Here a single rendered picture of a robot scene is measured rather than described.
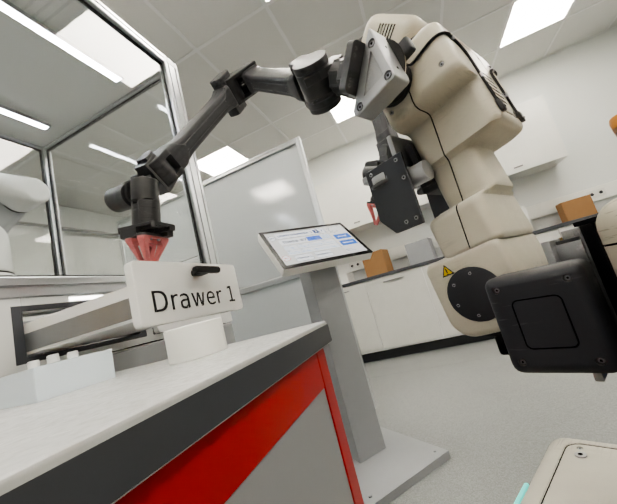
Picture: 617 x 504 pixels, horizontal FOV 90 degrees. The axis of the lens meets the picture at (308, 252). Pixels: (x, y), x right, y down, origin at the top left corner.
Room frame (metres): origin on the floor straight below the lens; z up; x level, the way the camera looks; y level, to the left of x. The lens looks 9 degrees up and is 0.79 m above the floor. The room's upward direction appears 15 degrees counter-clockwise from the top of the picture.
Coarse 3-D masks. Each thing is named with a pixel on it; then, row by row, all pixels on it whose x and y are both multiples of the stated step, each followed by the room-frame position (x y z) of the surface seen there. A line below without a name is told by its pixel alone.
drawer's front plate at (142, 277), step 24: (144, 264) 0.50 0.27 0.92; (168, 264) 0.55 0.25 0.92; (192, 264) 0.61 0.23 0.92; (216, 264) 0.69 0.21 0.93; (144, 288) 0.50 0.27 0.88; (168, 288) 0.54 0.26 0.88; (192, 288) 0.60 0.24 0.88; (216, 288) 0.67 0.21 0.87; (144, 312) 0.49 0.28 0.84; (168, 312) 0.53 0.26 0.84; (192, 312) 0.59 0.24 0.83; (216, 312) 0.65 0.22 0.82
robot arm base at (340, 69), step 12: (348, 48) 0.49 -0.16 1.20; (360, 48) 0.49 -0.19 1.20; (336, 60) 0.55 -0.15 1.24; (348, 60) 0.49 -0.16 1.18; (360, 60) 0.50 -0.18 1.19; (336, 72) 0.54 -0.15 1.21; (348, 72) 0.50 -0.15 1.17; (336, 84) 0.56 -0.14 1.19; (348, 84) 0.51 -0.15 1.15; (348, 96) 0.56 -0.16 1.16
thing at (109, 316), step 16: (80, 304) 0.55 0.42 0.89; (96, 304) 0.53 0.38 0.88; (112, 304) 0.52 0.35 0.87; (128, 304) 0.51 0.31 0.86; (48, 320) 0.58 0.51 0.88; (64, 320) 0.56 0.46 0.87; (80, 320) 0.55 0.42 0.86; (96, 320) 0.53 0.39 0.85; (112, 320) 0.52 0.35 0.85; (128, 320) 0.51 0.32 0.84; (32, 336) 0.59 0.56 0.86; (48, 336) 0.57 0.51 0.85; (64, 336) 0.56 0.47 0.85; (80, 336) 0.55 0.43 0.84; (96, 336) 0.60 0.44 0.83; (112, 336) 0.73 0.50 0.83; (32, 352) 0.59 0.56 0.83
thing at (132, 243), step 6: (162, 228) 0.64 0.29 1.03; (162, 234) 0.65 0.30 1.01; (168, 234) 0.64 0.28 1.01; (126, 240) 0.62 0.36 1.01; (132, 240) 0.62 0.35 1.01; (132, 246) 0.62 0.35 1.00; (150, 246) 0.66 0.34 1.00; (138, 252) 0.63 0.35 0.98; (150, 252) 0.66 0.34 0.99; (138, 258) 0.63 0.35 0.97; (150, 258) 0.66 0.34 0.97
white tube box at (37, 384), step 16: (96, 352) 0.40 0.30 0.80; (32, 368) 0.35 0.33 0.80; (48, 368) 0.36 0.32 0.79; (64, 368) 0.37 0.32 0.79; (80, 368) 0.39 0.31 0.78; (96, 368) 0.40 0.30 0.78; (112, 368) 0.42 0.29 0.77; (0, 384) 0.39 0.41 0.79; (16, 384) 0.37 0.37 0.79; (32, 384) 0.35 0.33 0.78; (48, 384) 0.36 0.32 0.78; (64, 384) 0.37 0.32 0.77; (80, 384) 0.38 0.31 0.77; (0, 400) 0.39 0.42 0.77; (16, 400) 0.37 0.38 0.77; (32, 400) 0.35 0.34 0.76
